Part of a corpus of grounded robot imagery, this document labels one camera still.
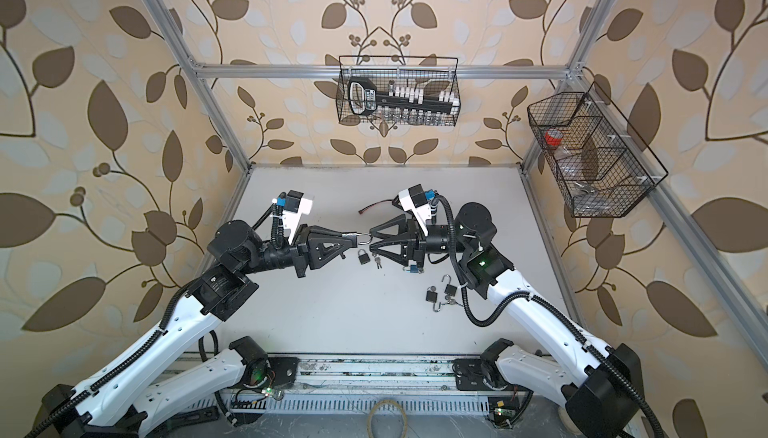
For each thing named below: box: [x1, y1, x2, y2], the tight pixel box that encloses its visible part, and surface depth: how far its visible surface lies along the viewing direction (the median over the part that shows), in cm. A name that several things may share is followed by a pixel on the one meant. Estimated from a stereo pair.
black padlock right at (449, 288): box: [441, 274, 458, 297], surface depth 90 cm
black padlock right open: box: [425, 290, 442, 313], surface depth 89 cm
